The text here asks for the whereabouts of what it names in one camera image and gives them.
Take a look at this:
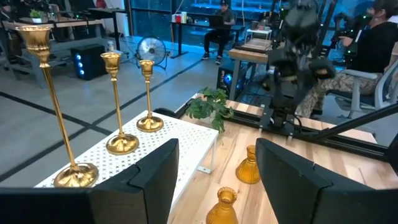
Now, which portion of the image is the wooden desk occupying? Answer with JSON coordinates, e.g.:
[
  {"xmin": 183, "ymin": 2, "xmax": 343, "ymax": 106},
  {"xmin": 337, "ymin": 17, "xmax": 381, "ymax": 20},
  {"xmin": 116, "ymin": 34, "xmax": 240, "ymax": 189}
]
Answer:
[{"xmin": 0, "ymin": 17, "xmax": 103, "ymax": 88}]

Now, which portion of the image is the white perforated metal shelf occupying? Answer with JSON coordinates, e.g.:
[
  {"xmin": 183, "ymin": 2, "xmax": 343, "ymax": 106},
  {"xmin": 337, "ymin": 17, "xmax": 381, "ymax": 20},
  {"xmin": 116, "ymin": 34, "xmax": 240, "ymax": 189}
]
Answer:
[{"xmin": 34, "ymin": 110, "xmax": 220, "ymax": 208}]

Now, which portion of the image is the small potted plant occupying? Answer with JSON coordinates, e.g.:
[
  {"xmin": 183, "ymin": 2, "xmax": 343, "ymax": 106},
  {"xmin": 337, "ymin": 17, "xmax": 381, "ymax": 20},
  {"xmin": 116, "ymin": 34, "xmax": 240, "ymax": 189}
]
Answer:
[{"xmin": 29, "ymin": 8, "xmax": 44, "ymax": 24}]

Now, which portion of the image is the tall gold candlestick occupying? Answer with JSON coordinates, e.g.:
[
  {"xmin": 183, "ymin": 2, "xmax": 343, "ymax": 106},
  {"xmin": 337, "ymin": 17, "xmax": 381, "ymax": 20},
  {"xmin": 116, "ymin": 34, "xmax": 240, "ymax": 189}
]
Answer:
[{"xmin": 15, "ymin": 25, "xmax": 100, "ymax": 189}]

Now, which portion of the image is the green leafy plant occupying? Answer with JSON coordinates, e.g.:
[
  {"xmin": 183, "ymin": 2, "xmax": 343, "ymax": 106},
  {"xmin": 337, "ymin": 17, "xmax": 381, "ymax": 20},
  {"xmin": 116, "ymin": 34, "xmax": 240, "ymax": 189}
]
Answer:
[{"xmin": 185, "ymin": 86, "xmax": 234, "ymax": 134}]

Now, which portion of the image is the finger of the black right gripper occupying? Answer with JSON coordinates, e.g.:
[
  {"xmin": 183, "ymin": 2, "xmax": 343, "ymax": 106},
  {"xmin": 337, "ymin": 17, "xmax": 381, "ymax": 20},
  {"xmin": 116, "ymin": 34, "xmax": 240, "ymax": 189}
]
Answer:
[
  {"xmin": 269, "ymin": 58, "xmax": 296, "ymax": 78},
  {"xmin": 310, "ymin": 58, "xmax": 336, "ymax": 80}
]

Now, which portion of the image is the medium gold candlestick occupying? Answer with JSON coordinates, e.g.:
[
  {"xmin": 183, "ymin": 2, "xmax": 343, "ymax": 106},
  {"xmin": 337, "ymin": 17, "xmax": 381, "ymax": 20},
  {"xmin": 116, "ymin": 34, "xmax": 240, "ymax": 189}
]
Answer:
[{"xmin": 100, "ymin": 52, "xmax": 140, "ymax": 156}]

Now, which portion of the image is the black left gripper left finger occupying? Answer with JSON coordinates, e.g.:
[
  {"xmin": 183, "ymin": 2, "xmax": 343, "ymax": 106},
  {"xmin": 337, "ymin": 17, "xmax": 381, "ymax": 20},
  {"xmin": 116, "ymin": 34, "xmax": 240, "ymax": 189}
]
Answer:
[{"xmin": 0, "ymin": 138, "xmax": 180, "ymax": 224}]

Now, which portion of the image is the black laptop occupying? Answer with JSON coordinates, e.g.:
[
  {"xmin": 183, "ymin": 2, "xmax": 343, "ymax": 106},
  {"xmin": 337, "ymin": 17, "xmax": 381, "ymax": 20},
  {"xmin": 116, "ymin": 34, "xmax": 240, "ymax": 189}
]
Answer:
[{"xmin": 207, "ymin": 14, "xmax": 225, "ymax": 29}]

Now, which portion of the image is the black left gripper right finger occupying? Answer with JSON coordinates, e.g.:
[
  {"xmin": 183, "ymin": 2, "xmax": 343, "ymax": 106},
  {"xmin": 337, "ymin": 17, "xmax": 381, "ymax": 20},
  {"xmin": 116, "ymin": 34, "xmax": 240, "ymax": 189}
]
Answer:
[{"xmin": 255, "ymin": 138, "xmax": 398, "ymax": 224}]

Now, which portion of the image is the black desk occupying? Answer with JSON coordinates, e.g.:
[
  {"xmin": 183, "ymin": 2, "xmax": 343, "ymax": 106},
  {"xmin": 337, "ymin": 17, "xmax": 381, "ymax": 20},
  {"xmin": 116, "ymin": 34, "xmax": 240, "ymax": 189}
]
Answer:
[{"xmin": 170, "ymin": 21, "xmax": 246, "ymax": 59}]

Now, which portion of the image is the black lit computer tower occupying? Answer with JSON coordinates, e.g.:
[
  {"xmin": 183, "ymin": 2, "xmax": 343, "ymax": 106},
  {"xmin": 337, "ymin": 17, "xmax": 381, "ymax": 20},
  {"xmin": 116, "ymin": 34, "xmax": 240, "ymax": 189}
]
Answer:
[
  {"xmin": 216, "ymin": 60, "xmax": 249, "ymax": 96},
  {"xmin": 70, "ymin": 43, "xmax": 108, "ymax": 81}
]

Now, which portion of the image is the wooden side table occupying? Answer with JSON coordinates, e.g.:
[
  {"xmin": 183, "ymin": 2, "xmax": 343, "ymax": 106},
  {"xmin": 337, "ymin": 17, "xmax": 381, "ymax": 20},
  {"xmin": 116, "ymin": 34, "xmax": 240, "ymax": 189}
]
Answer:
[{"xmin": 228, "ymin": 37, "xmax": 273, "ymax": 101}]

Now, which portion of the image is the grey office chair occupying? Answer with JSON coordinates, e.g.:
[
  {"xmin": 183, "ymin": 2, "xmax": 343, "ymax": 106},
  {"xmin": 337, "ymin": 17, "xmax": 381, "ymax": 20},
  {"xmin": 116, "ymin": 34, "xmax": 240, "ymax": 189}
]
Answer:
[{"xmin": 326, "ymin": 58, "xmax": 398, "ymax": 119}]

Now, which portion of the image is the round metal floor fan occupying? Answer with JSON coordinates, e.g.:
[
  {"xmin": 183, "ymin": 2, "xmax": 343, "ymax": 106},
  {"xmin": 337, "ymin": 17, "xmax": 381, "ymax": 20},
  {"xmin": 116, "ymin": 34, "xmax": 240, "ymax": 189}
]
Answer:
[{"xmin": 136, "ymin": 36, "xmax": 169, "ymax": 70}]

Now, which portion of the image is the person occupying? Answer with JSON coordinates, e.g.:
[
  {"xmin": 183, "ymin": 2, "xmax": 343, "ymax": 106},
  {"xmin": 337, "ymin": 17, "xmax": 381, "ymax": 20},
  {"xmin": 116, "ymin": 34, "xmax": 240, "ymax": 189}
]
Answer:
[
  {"xmin": 294, "ymin": 0, "xmax": 398, "ymax": 119},
  {"xmin": 201, "ymin": 0, "xmax": 237, "ymax": 65}
]

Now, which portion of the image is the small white stool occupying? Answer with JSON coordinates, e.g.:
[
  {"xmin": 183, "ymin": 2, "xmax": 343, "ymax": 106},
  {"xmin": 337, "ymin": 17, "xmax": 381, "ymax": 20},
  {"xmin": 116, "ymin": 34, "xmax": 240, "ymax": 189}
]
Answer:
[{"xmin": 244, "ymin": 28, "xmax": 273, "ymax": 44}]

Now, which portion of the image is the amber ribbed glass candle holder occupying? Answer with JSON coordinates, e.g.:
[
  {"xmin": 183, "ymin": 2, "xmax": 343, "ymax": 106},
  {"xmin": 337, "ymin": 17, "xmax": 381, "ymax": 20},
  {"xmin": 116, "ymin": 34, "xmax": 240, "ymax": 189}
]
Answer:
[
  {"xmin": 235, "ymin": 144, "xmax": 261, "ymax": 185},
  {"xmin": 206, "ymin": 186, "xmax": 239, "ymax": 224}
]

